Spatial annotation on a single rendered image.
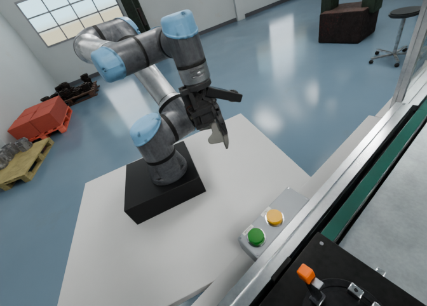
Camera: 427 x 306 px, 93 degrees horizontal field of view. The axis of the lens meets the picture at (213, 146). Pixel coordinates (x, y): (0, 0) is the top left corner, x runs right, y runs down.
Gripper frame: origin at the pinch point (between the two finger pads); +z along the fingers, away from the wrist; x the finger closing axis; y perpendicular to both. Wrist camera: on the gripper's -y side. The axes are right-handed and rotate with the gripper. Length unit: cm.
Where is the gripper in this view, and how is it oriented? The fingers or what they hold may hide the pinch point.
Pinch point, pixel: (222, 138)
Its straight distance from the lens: 64.7
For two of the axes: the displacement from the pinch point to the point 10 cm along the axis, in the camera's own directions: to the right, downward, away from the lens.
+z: 2.6, 7.7, 5.9
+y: -8.9, 4.3, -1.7
